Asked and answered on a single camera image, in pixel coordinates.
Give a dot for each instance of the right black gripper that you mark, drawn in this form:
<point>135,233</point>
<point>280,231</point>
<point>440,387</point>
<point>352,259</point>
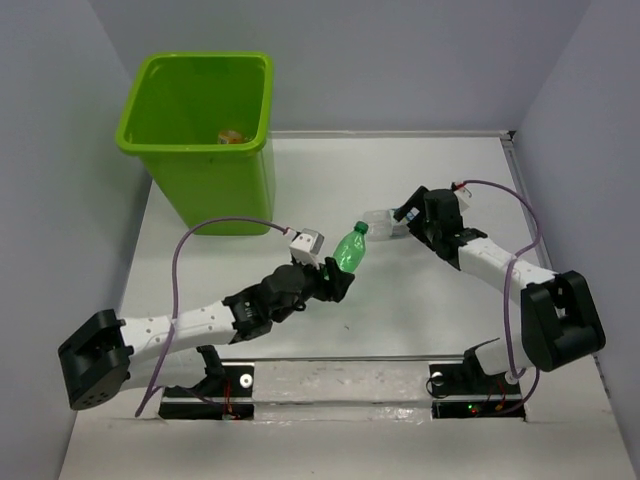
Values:
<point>417,199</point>

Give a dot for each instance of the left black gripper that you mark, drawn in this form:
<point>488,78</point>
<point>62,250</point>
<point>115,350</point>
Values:
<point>337,283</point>

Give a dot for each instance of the green plastic bottle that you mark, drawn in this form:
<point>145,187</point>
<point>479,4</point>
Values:
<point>351,249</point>

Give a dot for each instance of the clear bottle green blue label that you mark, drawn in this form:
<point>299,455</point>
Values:
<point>383,226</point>

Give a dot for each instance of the small orange bottle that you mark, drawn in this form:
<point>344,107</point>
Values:
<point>230,137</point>

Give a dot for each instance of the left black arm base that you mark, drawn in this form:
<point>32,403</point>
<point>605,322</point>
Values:
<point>224,394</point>

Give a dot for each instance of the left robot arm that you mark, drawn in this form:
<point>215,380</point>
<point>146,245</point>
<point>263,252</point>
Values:
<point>108,354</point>

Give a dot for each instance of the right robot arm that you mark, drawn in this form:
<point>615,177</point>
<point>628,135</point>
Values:
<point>549,319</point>

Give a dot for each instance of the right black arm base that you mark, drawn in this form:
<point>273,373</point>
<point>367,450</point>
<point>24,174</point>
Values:
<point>462,390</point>

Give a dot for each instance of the green plastic bin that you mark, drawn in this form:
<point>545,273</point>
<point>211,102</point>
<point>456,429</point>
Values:
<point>177,105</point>

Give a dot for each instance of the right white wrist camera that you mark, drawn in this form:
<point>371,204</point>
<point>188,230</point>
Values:
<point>463,195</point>

